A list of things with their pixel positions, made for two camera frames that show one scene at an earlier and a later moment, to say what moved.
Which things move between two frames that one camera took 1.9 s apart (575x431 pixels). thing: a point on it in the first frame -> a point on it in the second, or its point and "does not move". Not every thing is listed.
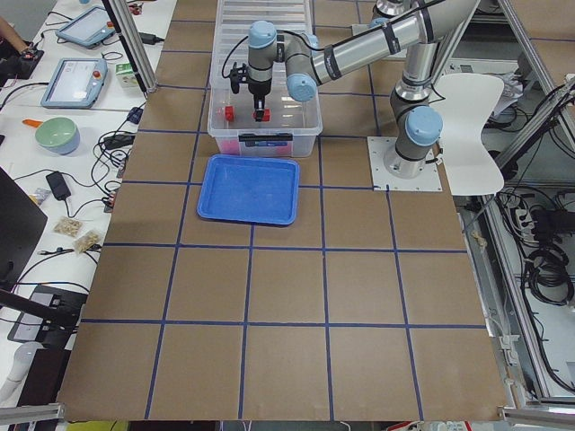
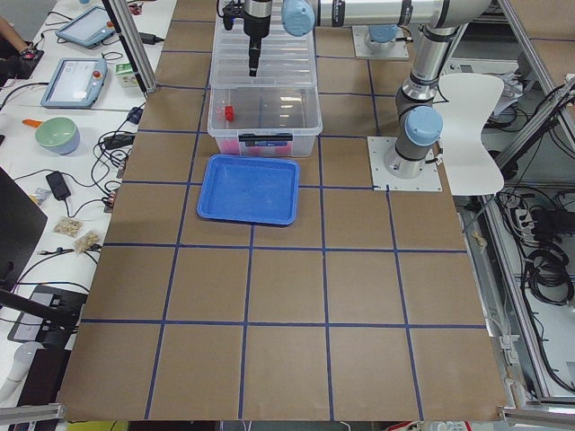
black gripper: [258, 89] -> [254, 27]
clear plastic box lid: [233, 22] does not move
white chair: [465, 101] does not move
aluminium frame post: [135, 44] does not move
